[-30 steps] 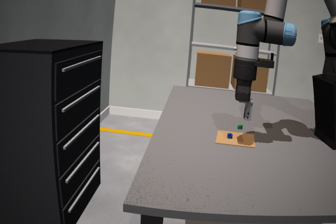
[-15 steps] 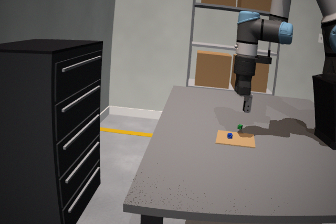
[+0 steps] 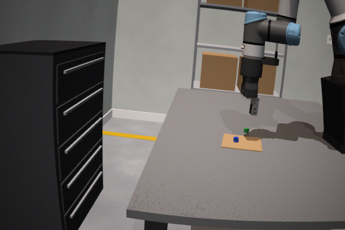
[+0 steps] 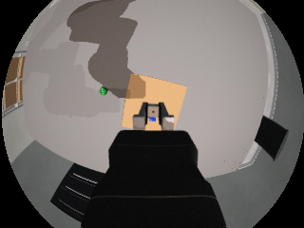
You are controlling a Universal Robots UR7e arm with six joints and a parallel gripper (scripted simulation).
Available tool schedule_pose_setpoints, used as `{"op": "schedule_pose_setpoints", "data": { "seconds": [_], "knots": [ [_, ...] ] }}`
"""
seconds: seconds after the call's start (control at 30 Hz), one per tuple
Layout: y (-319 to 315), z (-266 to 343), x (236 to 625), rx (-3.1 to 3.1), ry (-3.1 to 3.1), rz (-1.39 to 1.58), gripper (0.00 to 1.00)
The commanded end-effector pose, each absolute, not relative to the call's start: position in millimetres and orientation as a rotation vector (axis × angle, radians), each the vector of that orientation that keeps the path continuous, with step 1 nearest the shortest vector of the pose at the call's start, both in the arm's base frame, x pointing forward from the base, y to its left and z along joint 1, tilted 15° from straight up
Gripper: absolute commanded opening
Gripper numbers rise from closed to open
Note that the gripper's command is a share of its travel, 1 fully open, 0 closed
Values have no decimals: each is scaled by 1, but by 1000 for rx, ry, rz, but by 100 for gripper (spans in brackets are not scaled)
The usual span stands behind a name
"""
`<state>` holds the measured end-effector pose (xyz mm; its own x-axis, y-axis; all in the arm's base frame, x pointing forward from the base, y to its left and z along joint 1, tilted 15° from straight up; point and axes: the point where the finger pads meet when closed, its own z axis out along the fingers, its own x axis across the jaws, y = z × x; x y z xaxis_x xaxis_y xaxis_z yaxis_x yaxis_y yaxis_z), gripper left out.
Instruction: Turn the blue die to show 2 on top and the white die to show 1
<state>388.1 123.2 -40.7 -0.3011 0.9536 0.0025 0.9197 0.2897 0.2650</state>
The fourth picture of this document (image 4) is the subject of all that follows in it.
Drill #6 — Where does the blue die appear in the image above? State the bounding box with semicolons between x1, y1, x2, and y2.
149;117;156;122

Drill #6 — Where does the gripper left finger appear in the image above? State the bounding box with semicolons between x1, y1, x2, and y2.
132;102;148;130

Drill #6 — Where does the white die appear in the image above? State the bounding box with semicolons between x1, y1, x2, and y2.
148;104;159;117

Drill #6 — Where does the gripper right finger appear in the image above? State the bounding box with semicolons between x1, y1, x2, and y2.
159;102;175;130

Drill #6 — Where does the green die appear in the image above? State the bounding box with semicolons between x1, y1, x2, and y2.
100;87;108;95

